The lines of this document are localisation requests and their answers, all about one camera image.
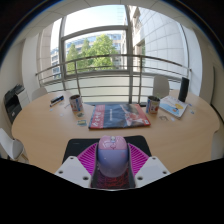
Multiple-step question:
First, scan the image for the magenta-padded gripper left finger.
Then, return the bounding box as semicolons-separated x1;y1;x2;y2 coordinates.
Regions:
54;142;100;189

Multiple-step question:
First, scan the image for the white and blue picture book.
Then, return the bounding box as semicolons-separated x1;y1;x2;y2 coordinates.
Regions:
158;95;189;119

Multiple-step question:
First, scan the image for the red and white tin can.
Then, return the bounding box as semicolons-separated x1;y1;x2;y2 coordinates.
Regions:
145;95;161;115

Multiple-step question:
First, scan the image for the red and blue magazine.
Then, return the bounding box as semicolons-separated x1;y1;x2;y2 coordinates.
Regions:
88;103;152;130

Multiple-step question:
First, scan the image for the white chair with wooden legs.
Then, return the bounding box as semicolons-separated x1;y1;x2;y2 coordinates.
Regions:
0;127;29;164

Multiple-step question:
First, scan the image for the black and white printer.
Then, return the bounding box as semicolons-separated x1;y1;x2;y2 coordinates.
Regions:
3;83;31;125

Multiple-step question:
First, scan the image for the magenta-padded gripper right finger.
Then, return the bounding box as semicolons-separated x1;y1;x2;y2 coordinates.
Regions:
127;142;171;190

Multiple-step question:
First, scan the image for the blue stapler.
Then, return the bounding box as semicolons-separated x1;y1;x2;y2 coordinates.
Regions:
49;95;65;108

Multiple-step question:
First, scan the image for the black cylindrical speaker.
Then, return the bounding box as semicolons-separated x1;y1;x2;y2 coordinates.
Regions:
177;76;190;103

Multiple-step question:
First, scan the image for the printed white mug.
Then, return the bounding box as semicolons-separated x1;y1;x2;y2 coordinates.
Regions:
68;94;85;114

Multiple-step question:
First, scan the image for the grey metal balcony railing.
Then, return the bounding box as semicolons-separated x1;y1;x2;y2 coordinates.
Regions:
34;53;193;104

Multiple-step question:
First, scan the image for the pink and lilac computer mouse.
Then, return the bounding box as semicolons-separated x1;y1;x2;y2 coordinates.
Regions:
96;134;130;179

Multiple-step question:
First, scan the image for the black mouse pad, red-blue print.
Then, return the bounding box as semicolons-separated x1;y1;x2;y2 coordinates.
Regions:
62;134;153;190

